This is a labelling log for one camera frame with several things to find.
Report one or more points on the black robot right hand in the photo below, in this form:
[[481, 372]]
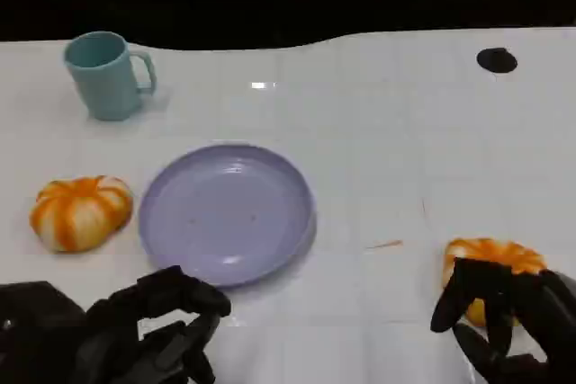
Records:
[[535, 303]]

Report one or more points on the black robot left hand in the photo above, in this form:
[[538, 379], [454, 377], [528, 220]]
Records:
[[117, 325]]

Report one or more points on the orange white toy bread roll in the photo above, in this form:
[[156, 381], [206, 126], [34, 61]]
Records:
[[81, 215], [490, 253]]

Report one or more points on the lilac plate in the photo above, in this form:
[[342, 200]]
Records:
[[225, 217]]

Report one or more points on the thin orange sliver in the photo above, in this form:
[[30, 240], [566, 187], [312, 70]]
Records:
[[384, 244]]

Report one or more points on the pale green mug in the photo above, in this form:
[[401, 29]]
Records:
[[108, 87]]

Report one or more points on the black round table grommet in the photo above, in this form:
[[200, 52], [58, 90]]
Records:
[[496, 60]]

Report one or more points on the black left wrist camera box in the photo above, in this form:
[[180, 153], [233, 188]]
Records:
[[36, 330]]

